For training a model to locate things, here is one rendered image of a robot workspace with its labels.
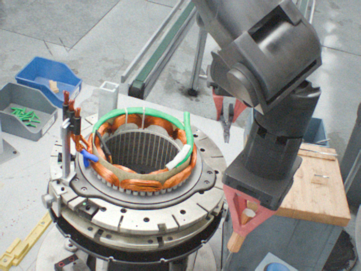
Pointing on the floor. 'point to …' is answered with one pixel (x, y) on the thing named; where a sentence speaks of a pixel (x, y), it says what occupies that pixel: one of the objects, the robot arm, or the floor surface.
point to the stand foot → (341, 254)
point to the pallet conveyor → (150, 80)
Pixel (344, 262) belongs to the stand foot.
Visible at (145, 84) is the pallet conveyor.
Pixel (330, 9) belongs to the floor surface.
